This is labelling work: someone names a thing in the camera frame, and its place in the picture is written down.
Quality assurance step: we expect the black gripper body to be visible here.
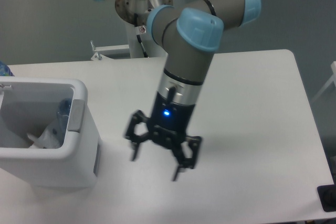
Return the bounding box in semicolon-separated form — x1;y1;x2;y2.
148;93;196;150

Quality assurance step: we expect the crushed clear plastic water bottle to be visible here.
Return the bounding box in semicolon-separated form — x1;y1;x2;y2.
57;98;72;144

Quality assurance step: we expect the clear plastic bag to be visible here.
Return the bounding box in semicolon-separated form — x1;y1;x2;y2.
27;120;64;149

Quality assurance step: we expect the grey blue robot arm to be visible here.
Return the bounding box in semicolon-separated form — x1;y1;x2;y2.
125;0;261;174

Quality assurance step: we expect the white plastic trash can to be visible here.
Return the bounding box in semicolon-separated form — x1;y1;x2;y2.
1;77;101;187

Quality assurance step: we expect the black device at table edge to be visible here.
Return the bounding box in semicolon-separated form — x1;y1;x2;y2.
317;184;335;212

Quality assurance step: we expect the blue patterned object at left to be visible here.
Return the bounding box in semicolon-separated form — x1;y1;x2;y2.
0;61;14;77

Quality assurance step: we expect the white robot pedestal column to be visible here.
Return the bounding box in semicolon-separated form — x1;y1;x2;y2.
114;0;174;58

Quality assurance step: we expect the white pedestal base frame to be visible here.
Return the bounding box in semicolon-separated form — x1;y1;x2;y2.
90;40;130;61

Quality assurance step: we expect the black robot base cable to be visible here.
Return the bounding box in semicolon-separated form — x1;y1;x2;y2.
133;13;149;58

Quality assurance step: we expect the white frame at right edge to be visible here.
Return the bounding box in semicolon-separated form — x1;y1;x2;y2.
311;61;335;103

